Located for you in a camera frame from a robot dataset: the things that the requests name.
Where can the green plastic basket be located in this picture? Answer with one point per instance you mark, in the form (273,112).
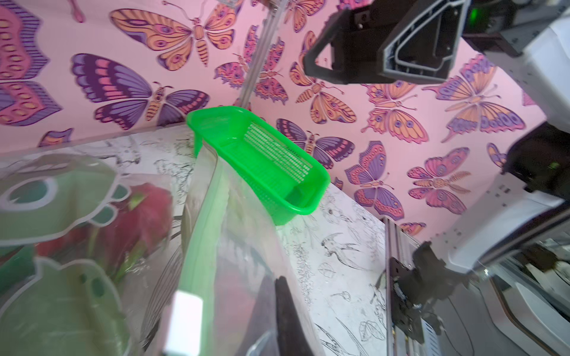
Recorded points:
(286,179)

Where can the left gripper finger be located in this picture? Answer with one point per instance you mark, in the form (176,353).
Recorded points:
(291,337)

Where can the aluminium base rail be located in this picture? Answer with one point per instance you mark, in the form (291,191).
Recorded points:
(515,305)

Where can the aluminium frame struts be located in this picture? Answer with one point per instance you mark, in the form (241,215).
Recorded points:
(269,27)

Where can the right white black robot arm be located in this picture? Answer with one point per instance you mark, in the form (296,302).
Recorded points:
(461,146)

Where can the clear zip-top bag green seal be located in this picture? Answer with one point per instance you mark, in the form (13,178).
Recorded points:
(209,289)

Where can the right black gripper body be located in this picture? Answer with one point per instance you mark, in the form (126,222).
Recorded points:
(371,26)

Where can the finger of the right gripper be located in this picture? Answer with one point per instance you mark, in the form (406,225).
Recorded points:
(338,34)
(422,47)

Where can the dragon fruit in far bag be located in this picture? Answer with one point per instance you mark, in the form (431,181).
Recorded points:
(143,222)

